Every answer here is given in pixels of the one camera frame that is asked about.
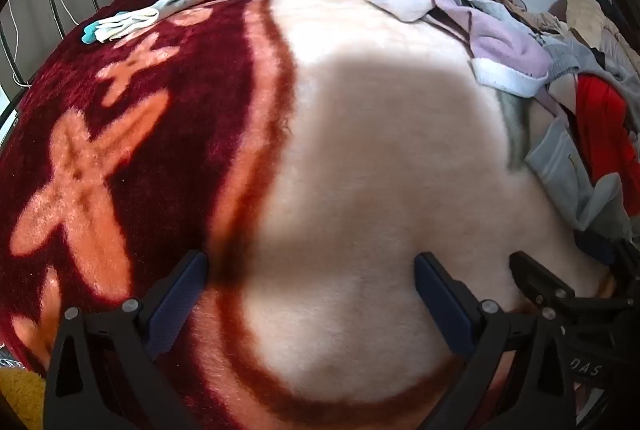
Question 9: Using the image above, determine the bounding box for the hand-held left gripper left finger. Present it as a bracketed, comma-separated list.
[44, 250, 209, 430]

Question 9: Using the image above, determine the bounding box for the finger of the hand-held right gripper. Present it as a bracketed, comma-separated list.
[509, 251, 640, 317]
[616, 237, 640, 297]

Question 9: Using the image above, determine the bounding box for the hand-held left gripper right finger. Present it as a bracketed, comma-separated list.
[414, 251, 578, 430]

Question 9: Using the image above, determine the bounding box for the lilac sock with white cuff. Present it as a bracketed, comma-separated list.
[427, 0, 552, 98]

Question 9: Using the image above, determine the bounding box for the light grey garment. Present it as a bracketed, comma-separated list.
[525, 116, 632, 231]

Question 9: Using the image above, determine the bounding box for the red garment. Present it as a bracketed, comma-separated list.
[574, 74, 640, 188]

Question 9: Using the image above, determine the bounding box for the olive grey garment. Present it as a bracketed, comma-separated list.
[497, 87, 532, 171]

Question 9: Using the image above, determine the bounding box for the red and cream printed blanket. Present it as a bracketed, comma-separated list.
[0, 0, 621, 430]

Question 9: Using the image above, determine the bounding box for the yellow fleece blanket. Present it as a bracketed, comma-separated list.
[0, 366, 49, 430]

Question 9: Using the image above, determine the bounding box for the beige padded jacket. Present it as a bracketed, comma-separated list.
[564, 0, 640, 63]

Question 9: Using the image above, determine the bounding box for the white and teal folded garment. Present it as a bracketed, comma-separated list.
[81, 6, 161, 45]

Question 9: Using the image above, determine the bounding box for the pale green folded garment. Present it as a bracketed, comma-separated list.
[149, 0, 202, 18]

